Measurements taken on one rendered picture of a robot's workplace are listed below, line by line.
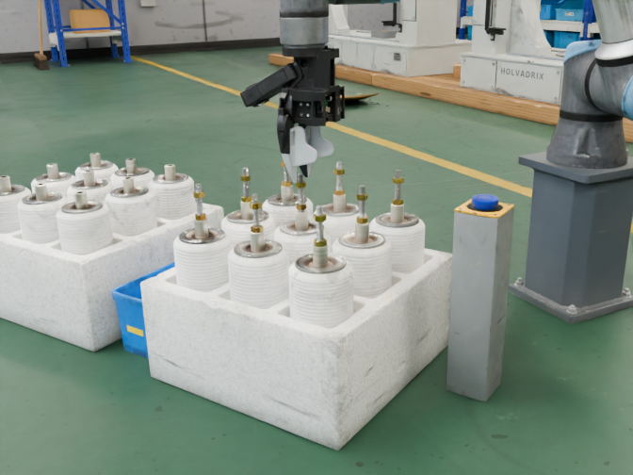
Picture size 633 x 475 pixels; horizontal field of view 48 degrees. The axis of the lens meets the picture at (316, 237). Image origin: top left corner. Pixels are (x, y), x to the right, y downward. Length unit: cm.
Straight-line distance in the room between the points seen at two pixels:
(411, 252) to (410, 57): 337
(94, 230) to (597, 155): 95
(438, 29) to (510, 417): 367
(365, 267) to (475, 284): 17
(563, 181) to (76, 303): 94
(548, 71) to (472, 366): 255
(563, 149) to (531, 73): 224
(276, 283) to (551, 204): 62
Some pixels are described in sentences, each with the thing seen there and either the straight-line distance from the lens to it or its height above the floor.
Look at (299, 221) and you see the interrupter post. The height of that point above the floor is 27.
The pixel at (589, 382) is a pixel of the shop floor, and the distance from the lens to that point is 130.
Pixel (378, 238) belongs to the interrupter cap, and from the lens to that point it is 114.
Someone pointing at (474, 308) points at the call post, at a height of 16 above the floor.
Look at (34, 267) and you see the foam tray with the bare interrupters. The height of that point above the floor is 14.
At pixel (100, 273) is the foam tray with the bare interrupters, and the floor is 15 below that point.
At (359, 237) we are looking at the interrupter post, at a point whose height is 26.
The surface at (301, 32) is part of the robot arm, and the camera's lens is 109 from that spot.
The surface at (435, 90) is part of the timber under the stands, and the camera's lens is 416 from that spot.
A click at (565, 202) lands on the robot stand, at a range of 145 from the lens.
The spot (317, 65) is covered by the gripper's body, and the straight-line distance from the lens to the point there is 111.
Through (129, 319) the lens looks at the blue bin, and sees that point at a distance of 135.
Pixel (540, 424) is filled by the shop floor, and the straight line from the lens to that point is 117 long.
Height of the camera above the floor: 64
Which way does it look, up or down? 20 degrees down
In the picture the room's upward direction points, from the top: 1 degrees counter-clockwise
